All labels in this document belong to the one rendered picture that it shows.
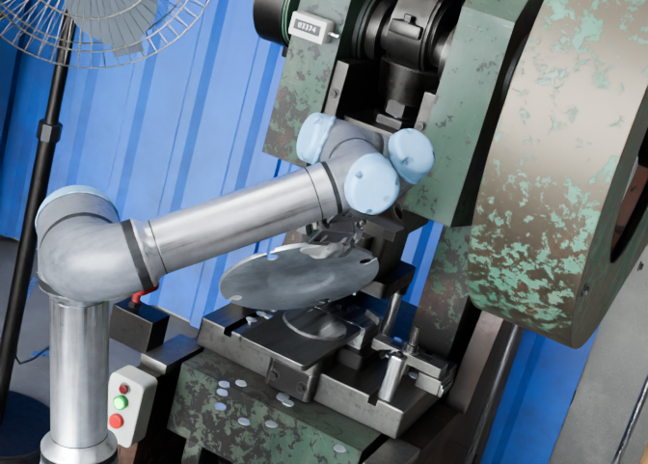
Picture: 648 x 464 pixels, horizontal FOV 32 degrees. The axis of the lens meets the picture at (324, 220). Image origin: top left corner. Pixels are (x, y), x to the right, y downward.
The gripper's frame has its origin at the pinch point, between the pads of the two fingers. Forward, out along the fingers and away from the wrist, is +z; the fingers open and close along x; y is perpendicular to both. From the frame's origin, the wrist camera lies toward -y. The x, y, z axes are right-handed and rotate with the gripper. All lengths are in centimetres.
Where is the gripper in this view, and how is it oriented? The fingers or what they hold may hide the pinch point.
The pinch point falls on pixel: (318, 249)
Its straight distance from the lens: 192.7
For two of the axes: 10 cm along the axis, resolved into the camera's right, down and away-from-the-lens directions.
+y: -8.7, -0.8, -4.8
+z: -4.7, 4.3, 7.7
